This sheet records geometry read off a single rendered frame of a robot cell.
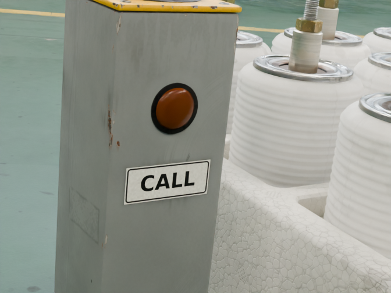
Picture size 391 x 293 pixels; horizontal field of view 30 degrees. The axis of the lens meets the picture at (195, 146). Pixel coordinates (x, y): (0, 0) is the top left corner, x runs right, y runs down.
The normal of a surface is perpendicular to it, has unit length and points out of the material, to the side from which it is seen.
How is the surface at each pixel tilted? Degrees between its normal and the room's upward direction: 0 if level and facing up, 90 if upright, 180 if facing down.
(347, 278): 90
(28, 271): 0
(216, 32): 90
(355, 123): 58
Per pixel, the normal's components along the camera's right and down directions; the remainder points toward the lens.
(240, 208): -0.86, 0.08
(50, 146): 0.10, -0.95
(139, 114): 0.50, 0.32
